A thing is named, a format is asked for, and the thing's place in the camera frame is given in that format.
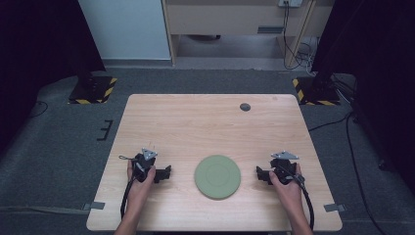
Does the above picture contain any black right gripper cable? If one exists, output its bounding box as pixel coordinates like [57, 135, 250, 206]
[293, 174, 315, 231]

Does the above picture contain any white partition panel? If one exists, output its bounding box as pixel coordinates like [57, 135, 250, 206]
[77, 0, 172, 61]

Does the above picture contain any black floor cable loop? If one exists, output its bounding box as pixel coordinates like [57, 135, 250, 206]
[28, 100, 49, 119]

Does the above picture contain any black hanging power cable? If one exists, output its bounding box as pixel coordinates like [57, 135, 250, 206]
[282, 2, 306, 71]

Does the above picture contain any white cable bundle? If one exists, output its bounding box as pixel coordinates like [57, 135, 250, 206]
[297, 37, 320, 75]

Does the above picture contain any long black floor cable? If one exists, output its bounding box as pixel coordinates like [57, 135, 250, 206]
[307, 111, 390, 235]

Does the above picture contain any grey tape strip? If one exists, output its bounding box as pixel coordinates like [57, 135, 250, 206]
[323, 203, 346, 213]
[81, 201, 106, 212]

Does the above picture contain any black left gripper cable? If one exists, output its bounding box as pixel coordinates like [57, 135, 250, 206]
[119, 175, 138, 220]

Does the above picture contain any black yellow striped stand base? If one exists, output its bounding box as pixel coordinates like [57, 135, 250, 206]
[292, 76, 342, 107]
[68, 76, 118, 106]

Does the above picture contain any person's left hand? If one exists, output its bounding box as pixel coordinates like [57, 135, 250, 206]
[126, 160, 158, 212]

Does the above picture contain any person's right hand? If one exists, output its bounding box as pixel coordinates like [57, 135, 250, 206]
[268, 162, 304, 213]

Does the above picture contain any grey power strip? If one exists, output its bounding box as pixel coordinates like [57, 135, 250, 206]
[278, 0, 303, 8]

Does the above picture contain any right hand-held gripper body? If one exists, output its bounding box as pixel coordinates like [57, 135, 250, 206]
[269, 150, 300, 186]

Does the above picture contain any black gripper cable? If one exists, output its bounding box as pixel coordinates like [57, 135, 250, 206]
[293, 174, 315, 231]
[119, 175, 138, 220]

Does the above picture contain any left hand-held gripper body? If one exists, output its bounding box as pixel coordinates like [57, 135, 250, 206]
[132, 148, 159, 183]

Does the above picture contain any grey desk label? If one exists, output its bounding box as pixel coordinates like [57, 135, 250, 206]
[256, 25, 285, 34]

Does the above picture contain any black curtain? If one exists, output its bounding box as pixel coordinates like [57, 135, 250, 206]
[311, 0, 415, 197]
[0, 0, 107, 155]

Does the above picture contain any grey floor strip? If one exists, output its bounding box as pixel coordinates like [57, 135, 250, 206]
[0, 205, 89, 215]

